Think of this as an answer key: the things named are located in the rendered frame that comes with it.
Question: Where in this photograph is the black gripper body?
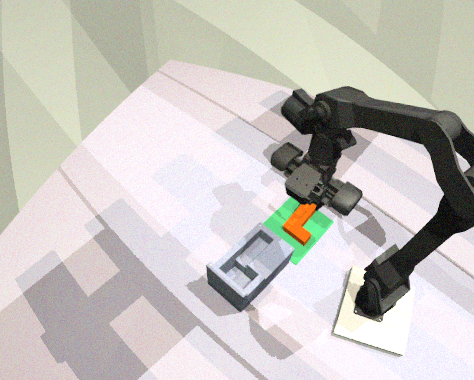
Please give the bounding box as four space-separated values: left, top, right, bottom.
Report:
271 142 363 216

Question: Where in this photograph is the orange l-shaped part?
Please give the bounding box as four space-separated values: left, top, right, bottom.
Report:
283 204 316 246

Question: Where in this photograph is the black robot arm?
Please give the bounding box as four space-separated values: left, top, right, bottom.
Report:
281 86 474 322

